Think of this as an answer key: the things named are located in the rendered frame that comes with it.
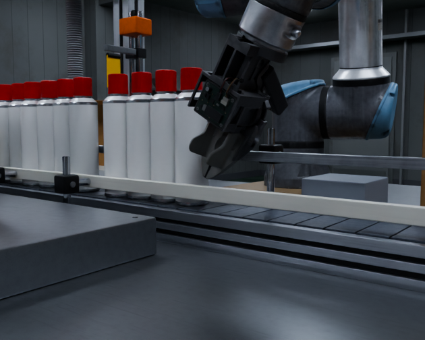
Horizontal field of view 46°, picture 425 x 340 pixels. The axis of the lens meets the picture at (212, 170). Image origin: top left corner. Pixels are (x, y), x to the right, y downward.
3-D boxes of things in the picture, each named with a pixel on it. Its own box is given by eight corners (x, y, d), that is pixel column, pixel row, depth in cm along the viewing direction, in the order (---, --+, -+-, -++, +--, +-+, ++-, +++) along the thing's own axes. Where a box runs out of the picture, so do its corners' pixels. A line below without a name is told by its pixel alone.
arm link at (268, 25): (270, 4, 68) (318, 28, 64) (256, 36, 69) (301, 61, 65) (239, -8, 62) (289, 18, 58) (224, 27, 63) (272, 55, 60)
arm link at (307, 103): (280, 140, 120) (280, 83, 119) (336, 141, 115) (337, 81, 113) (263, 142, 109) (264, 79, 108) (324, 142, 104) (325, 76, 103)
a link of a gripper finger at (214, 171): (185, 180, 70) (211, 123, 66) (211, 177, 75) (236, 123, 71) (200, 192, 68) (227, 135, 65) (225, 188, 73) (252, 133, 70)
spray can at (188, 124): (168, 203, 76) (166, 68, 75) (192, 200, 80) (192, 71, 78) (191, 207, 73) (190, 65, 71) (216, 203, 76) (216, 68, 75)
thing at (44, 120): (33, 186, 97) (30, 80, 95) (55, 184, 101) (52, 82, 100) (48, 188, 94) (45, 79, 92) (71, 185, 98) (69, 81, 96)
